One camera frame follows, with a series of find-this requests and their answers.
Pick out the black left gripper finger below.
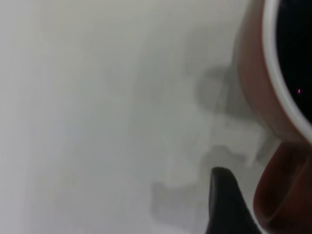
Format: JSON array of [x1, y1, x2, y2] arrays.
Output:
[[206, 166, 263, 234]]

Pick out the red mug with white interior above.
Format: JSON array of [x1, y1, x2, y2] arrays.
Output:
[[233, 0, 312, 234]]

